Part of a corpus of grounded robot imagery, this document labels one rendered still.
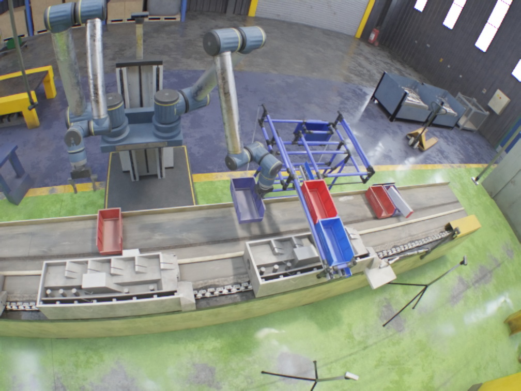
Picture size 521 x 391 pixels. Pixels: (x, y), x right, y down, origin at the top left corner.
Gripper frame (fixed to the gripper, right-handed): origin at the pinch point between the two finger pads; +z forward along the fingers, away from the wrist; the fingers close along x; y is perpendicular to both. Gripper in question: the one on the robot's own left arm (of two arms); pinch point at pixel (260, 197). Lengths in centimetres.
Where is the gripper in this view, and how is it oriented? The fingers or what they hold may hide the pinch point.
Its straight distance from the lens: 200.6
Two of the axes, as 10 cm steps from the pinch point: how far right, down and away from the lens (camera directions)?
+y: 2.7, 7.8, -5.6
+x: 9.4, -0.8, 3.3
